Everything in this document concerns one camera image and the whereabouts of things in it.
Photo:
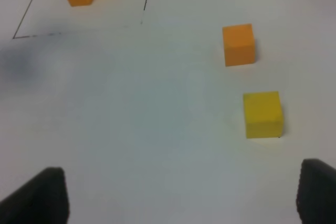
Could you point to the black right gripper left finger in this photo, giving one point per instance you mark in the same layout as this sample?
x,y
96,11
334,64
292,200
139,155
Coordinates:
x,y
43,199

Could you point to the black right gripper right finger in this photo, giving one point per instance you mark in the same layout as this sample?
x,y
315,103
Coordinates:
x,y
315,200

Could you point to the yellow block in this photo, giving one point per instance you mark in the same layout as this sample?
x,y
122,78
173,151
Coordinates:
x,y
263,114

